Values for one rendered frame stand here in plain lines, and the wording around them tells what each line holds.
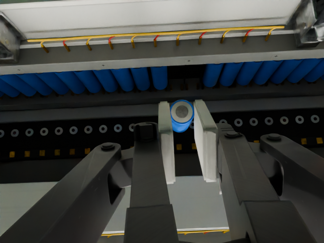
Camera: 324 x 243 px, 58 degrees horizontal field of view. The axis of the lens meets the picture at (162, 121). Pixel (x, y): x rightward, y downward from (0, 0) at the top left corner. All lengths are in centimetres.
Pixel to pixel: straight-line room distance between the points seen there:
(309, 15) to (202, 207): 18
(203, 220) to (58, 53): 20
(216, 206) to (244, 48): 14
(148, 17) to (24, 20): 10
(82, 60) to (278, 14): 18
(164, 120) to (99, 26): 14
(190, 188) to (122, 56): 14
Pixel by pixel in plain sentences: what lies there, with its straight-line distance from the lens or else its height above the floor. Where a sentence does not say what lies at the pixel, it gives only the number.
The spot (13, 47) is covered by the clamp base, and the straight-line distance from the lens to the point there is 29.
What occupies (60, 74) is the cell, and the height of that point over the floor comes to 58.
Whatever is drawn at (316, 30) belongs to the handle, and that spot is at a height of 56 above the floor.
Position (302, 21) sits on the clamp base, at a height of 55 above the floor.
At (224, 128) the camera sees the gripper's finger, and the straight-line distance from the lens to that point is 17.
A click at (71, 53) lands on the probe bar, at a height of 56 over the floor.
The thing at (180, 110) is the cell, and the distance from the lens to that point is 21.
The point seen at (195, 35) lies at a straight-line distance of 28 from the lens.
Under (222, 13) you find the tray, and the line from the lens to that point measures 27.
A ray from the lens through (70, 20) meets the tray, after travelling 27.
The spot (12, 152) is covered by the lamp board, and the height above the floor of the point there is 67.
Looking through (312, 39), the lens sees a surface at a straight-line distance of 28.
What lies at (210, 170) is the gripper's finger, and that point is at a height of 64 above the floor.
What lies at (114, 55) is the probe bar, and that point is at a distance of 28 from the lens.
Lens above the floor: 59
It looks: 8 degrees up
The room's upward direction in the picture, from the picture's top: 177 degrees clockwise
